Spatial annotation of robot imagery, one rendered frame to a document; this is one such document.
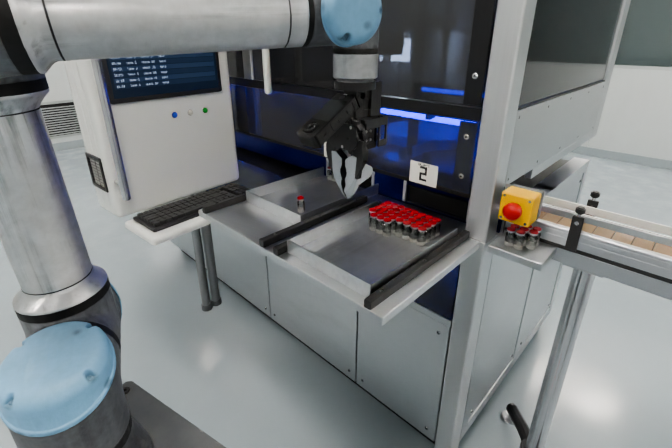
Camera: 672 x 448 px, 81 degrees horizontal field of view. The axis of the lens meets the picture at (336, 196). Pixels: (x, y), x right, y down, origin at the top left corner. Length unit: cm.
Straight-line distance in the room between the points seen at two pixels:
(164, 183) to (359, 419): 115
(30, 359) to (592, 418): 183
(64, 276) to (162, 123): 90
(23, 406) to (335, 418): 130
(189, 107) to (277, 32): 107
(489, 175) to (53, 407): 88
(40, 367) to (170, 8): 42
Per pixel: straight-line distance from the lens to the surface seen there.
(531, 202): 97
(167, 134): 148
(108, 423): 62
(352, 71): 65
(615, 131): 563
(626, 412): 208
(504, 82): 95
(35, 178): 60
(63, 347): 60
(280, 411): 176
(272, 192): 131
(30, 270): 65
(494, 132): 97
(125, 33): 44
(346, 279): 83
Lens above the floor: 137
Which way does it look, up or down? 22 degrees down
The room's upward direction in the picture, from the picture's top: straight up
